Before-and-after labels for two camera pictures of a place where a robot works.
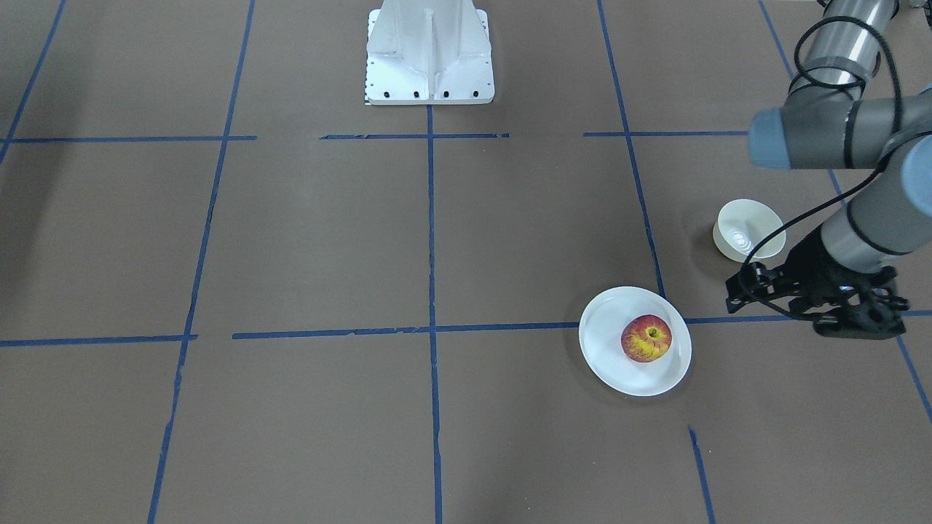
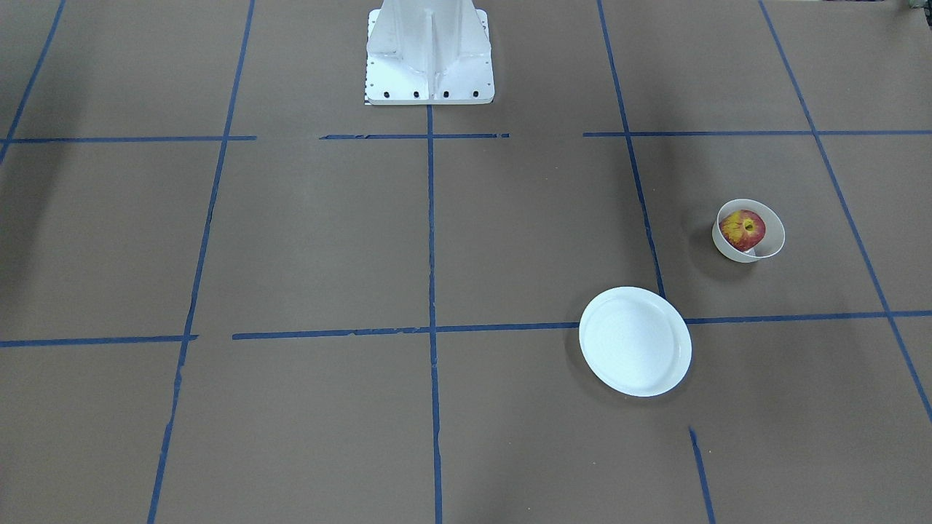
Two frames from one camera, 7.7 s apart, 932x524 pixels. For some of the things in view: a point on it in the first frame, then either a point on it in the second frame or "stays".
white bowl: x=741 y=225 stays
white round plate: x=600 y=339 stays
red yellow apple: x=646 y=338 -> x=743 y=229
